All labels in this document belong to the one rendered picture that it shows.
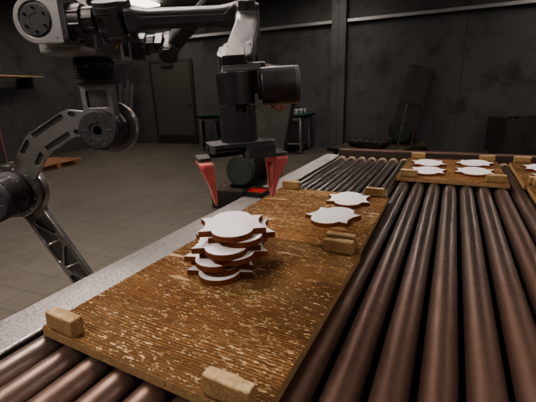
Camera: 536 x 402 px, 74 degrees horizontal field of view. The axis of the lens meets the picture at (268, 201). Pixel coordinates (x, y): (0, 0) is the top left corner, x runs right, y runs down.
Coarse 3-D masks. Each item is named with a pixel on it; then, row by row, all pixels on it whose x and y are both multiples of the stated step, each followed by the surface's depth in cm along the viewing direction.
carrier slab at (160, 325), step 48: (144, 288) 59; (192, 288) 59; (240, 288) 58; (288, 288) 58; (336, 288) 57; (48, 336) 50; (96, 336) 48; (144, 336) 47; (192, 336) 47; (240, 336) 47; (288, 336) 46; (192, 384) 39; (288, 384) 40
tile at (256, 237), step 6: (264, 222) 68; (258, 234) 62; (264, 234) 63; (270, 234) 63; (210, 240) 61; (246, 240) 60; (252, 240) 60; (258, 240) 61; (228, 246) 60; (234, 246) 59; (240, 246) 59; (246, 246) 59
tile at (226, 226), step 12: (216, 216) 68; (228, 216) 68; (240, 216) 68; (252, 216) 68; (204, 228) 62; (216, 228) 62; (228, 228) 62; (240, 228) 62; (252, 228) 62; (264, 228) 62; (216, 240) 60; (228, 240) 59; (240, 240) 59
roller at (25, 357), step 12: (324, 168) 155; (312, 180) 139; (24, 348) 48; (36, 348) 48; (48, 348) 49; (12, 360) 46; (24, 360) 47; (36, 360) 48; (0, 372) 44; (12, 372) 45; (0, 384) 44
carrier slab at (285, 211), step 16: (288, 192) 113; (304, 192) 113; (320, 192) 112; (336, 192) 112; (256, 208) 98; (272, 208) 98; (288, 208) 98; (304, 208) 97; (368, 208) 95; (272, 224) 86; (288, 224) 86; (304, 224) 85; (352, 224) 84; (368, 224) 84; (288, 240) 77; (304, 240) 76; (320, 240) 76
